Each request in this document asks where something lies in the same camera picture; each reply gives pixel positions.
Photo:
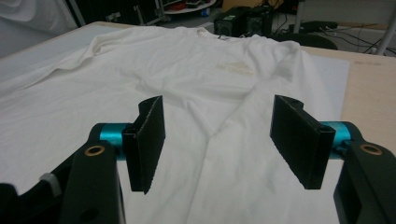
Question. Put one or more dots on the white cloth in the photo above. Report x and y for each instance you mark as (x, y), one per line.
(28, 21)

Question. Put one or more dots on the black computer tower green label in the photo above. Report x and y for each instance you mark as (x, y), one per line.
(229, 23)

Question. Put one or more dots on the white round table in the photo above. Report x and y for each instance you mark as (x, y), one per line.
(190, 7)

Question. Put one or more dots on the white t-shirt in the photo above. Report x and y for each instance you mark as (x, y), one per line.
(199, 77)

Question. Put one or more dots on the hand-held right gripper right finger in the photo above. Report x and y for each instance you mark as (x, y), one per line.
(299, 146)

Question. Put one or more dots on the white desk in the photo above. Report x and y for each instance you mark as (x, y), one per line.
(298, 15)

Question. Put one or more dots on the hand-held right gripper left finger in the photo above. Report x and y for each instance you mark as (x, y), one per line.
(146, 149)

